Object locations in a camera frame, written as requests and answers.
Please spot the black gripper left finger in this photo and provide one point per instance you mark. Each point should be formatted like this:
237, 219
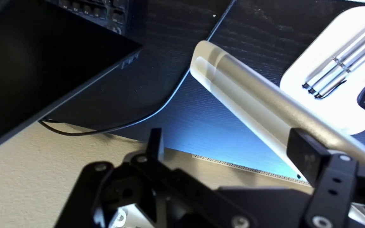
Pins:
166, 197

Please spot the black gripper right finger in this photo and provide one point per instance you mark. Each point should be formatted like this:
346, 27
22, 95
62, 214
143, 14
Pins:
337, 181

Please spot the white desk lamp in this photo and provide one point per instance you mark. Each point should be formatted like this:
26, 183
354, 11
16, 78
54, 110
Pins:
318, 92

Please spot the silver pen on lamp base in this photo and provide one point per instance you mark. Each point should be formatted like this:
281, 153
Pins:
342, 63

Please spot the black computer monitor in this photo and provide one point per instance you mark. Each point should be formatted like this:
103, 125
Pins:
48, 55

